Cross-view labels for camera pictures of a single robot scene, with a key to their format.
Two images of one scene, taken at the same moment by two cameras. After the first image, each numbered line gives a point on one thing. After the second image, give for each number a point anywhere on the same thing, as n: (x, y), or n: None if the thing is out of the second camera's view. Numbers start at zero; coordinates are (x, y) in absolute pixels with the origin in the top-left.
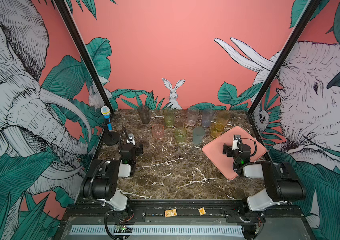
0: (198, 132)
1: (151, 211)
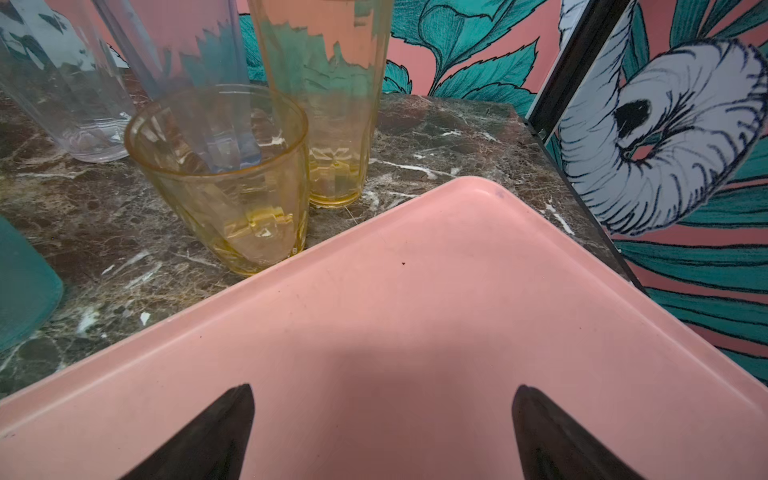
0: (30, 288)
1: None
